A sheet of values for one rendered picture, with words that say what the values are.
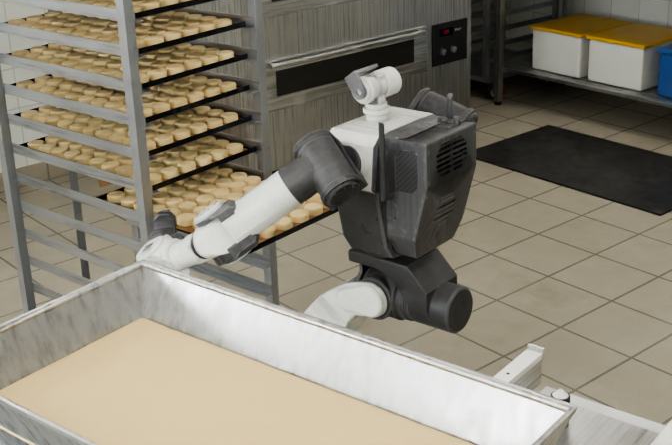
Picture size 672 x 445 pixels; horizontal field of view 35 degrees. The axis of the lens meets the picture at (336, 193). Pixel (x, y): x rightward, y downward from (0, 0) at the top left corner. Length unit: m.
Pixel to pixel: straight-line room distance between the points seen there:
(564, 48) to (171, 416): 5.36
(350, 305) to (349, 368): 1.53
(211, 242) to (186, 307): 1.16
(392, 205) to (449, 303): 0.27
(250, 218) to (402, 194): 0.34
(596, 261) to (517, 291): 0.44
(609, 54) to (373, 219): 3.80
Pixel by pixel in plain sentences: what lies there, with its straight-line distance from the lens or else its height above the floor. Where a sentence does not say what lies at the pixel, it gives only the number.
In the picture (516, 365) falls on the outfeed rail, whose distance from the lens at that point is 1.88.
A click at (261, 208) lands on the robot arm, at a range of 2.32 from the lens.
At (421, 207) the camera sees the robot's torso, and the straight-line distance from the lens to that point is 2.37.
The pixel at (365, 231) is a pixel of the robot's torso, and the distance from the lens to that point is 2.49.
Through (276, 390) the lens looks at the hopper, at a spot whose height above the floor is 1.27.
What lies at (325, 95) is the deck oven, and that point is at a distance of 5.21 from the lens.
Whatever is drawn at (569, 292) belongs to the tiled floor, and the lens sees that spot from 4.21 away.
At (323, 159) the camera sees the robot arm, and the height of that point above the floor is 1.09.
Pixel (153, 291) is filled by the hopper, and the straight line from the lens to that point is 1.27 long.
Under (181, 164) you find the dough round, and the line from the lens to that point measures 2.97.
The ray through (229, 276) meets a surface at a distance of 3.38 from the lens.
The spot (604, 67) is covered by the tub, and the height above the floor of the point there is 0.33.
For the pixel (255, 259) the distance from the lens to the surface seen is 3.26.
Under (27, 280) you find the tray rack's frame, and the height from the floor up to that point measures 0.45.
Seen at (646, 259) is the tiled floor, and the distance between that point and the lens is 4.53.
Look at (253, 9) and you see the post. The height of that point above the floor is 1.27.
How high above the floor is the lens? 1.84
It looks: 21 degrees down
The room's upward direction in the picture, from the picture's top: 2 degrees counter-clockwise
